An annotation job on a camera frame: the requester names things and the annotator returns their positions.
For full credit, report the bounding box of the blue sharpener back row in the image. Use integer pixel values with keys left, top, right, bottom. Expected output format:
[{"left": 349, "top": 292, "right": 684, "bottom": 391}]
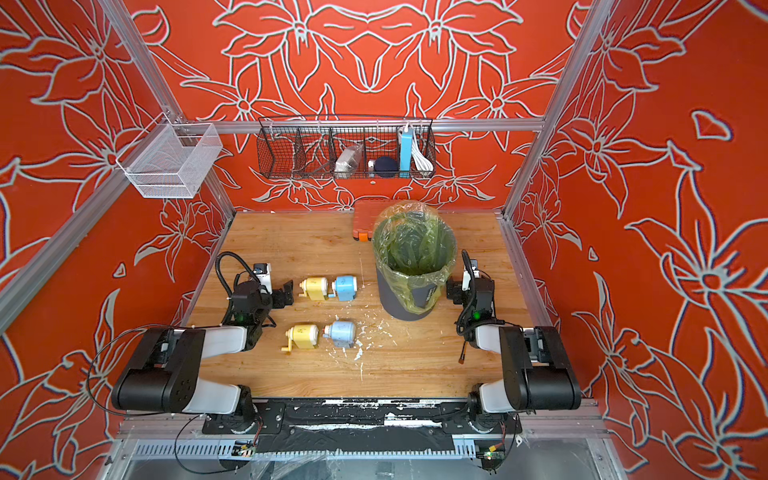
[{"left": 329, "top": 275, "right": 358, "bottom": 302}]

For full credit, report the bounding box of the light blue sharpener front row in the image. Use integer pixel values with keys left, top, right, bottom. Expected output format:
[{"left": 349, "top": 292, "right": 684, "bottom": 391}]
[{"left": 323, "top": 320, "right": 356, "bottom": 348}]

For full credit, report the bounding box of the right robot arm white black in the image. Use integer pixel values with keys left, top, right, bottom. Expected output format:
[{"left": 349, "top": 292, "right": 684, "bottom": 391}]
[{"left": 446, "top": 251, "right": 582, "bottom": 417}]

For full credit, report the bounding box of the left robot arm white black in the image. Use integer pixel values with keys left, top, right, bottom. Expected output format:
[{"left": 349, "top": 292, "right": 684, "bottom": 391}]
[{"left": 111, "top": 251, "right": 294, "bottom": 424}]

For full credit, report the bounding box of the yellow sharpener back row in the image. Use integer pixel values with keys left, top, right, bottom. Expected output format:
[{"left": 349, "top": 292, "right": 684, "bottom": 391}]
[{"left": 299, "top": 277, "right": 330, "bottom": 301}]

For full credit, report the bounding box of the yellow sharpener row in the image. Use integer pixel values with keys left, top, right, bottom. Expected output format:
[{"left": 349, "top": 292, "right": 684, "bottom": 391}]
[
  {"left": 281, "top": 324, "right": 320, "bottom": 353},
  {"left": 299, "top": 277, "right": 330, "bottom": 301}
]

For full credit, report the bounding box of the yellow sharpener front row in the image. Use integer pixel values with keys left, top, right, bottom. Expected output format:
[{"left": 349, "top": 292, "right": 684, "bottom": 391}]
[{"left": 281, "top": 324, "right": 320, "bottom": 353}]

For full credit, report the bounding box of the yellow-green plastic bin liner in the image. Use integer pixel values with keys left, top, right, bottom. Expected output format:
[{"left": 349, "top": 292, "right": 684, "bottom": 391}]
[{"left": 372, "top": 200, "right": 457, "bottom": 280}]

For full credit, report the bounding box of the dark grey garbage bin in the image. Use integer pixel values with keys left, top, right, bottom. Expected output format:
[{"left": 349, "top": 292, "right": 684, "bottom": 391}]
[{"left": 376, "top": 264, "right": 451, "bottom": 321}]

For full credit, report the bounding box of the orange tool case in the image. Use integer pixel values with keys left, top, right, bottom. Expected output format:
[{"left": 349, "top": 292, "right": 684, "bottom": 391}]
[{"left": 352, "top": 199, "right": 394, "bottom": 242}]

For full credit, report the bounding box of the silver packet in basket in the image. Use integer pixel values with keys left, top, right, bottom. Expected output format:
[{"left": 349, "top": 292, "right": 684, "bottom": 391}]
[{"left": 334, "top": 144, "right": 364, "bottom": 179}]

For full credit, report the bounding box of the dark blue round object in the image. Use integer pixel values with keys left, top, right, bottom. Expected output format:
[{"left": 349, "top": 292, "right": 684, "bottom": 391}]
[{"left": 373, "top": 156, "right": 400, "bottom": 178}]

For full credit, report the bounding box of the light blue box in basket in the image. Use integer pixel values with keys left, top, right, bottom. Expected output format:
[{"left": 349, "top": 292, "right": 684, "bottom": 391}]
[{"left": 398, "top": 128, "right": 413, "bottom": 178}]

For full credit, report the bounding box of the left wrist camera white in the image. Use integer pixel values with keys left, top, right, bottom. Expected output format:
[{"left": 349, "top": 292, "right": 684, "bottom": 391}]
[{"left": 253, "top": 263, "right": 273, "bottom": 293}]

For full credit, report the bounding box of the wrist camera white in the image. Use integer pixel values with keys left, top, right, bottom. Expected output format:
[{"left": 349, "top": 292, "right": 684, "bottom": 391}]
[
  {"left": 462, "top": 259, "right": 481, "bottom": 290},
  {"left": 253, "top": 263, "right": 273, "bottom": 293}
]

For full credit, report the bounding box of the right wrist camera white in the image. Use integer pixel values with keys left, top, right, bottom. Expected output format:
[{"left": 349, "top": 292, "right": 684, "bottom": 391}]
[{"left": 462, "top": 259, "right": 481, "bottom": 290}]

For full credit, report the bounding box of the white cable in basket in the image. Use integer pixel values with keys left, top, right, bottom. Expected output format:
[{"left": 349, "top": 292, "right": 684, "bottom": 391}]
[{"left": 410, "top": 136, "right": 434, "bottom": 178}]

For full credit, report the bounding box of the black wire wall basket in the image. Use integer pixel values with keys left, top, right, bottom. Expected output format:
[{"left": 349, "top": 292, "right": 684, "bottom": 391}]
[{"left": 256, "top": 115, "right": 437, "bottom": 180}]

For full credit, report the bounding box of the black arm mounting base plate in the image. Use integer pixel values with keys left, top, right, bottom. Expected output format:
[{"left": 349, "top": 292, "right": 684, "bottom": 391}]
[{"left": 202, "top": 398, "right": 522, "bottom": 455}]

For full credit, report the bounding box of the white slotted cable duct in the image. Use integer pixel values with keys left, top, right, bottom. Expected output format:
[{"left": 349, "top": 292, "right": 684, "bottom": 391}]
[{"left": 131, "top": 438, "right": 483, "bottom": 462}]

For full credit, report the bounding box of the clear plastic wall bin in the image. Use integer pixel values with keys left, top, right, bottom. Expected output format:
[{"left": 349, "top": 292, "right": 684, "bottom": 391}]
[{"left": 119, "top": 123, "right": 222, "bottom": 199}]

